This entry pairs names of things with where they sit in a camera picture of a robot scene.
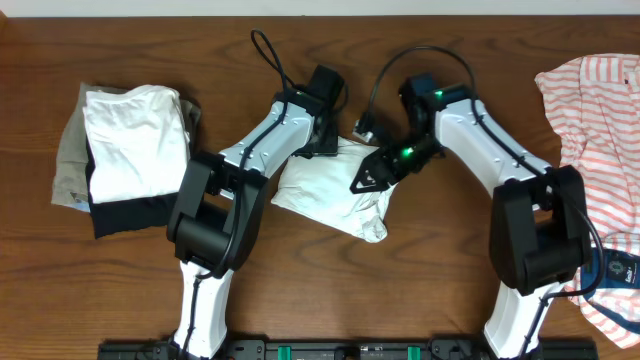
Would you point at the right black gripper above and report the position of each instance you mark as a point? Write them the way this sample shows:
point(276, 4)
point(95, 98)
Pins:
point(370, 165)

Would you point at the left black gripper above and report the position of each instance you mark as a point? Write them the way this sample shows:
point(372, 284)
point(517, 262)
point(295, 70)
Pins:
point(331, 143)

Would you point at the white t-shirt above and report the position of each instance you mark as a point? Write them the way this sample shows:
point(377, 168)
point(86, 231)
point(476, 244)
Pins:
point(319, 189)

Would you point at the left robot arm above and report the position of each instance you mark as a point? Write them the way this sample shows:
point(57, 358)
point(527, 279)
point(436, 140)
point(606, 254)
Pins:
point(218, 211)

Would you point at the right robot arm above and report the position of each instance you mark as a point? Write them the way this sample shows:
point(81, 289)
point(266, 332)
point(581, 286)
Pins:
point(539, 236)

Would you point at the folded white shirt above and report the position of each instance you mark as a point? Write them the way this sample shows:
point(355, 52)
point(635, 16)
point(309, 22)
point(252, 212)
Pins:
point(138, 141)

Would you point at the folded black garment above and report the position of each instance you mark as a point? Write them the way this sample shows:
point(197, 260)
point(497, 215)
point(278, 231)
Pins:
point(126, 215)

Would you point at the red white striped shirt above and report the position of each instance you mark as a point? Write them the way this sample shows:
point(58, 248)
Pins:
point(592, 104)

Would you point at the light blue folded garment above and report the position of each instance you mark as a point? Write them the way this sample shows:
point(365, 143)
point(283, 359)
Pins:
point(81, 206)

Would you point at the folded olive garment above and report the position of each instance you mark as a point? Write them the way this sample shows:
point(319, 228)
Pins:
point(69, 184)

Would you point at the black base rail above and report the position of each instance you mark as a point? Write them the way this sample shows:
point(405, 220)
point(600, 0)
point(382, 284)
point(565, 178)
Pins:
point(438, 348)

